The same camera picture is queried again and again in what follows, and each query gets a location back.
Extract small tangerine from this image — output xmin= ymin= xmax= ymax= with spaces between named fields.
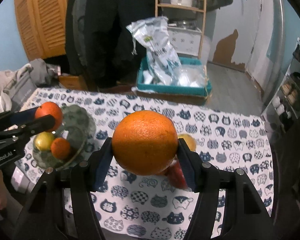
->
xmin=34 ymin=101 xmax=64 ymax=133
xmin=51 ymin=138 xmax=71 ymax=160

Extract red apple front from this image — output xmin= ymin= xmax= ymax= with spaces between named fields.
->
xmin=162 ymin=157 xmax=188 ymax=190

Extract large orange front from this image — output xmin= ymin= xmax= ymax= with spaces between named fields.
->
xmin=111 ymin=110 xmax=178 ymax=176

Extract grey storage bag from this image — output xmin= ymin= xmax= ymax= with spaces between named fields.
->
xmin=3 ymin=71 xmax=37 ymax=111

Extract grey clothing pile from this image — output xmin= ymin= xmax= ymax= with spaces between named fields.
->
xmin=0 ymin=59 xmax=61 ymax=113

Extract green glass plate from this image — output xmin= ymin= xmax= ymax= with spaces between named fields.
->
xmin=32 ymin=105 xmax=96 ymax=170

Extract cat pattern tablecloth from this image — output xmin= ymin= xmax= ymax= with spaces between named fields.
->
xmin=24 ymin=88 xmax=274 ymax=239

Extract shoe rack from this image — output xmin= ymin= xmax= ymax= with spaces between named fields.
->
xmin=261 ymin=38 xmax=300 ymax=137

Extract black hanging coat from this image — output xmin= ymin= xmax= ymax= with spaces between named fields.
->
xmin=65 ymin=0 xmax=155 ymax=91

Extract wooden louvered wardrobe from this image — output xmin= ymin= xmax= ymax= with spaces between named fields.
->
xmin=14 ymin=0 xmax=68 ymax=61

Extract clear plastic bag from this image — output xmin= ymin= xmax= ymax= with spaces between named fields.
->
xmin=174 ymin=64 xmax=209 ymax=88

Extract teal cardboard box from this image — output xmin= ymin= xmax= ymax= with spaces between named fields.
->
xmin=136 ymin=56 xmax=212 ymax=98

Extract white rice bag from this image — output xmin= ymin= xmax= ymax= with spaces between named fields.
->
xmin=126 ymin=16 xmax=181 ymax=86

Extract grey door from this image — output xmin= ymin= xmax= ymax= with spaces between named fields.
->
xmin=200 ymin=0 xmax=262 ymax=72

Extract white patterned drawer box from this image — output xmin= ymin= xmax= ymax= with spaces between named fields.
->
xmin=167 ymin=27 xmax=202 ymax=56

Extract steel pot with lid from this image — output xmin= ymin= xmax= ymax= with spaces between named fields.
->
xmin=168 ymin=20 xmax=197 ymax=30

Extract wooden shelf rack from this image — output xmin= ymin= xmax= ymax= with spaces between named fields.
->
xmin=155 ymin=0 xmax=206 ymax=58

